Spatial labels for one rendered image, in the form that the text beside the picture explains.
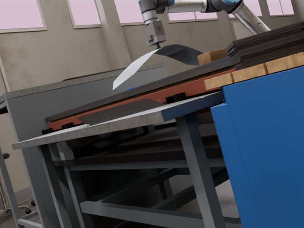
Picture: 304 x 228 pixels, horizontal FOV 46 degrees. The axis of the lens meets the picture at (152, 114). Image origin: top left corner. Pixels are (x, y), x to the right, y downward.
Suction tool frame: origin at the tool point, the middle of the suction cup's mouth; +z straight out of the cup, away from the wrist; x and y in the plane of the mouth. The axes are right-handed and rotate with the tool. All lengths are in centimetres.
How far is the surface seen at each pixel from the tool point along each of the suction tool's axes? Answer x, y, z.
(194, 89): -36, 52, 23
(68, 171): -37, -68, 50
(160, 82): -36, 37, 17
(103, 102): -36.7, -5.9, 17.2
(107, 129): -68, 45, 27
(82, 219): -38, -67, 81
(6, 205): -35, -254, 87
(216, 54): -16, 49, 12
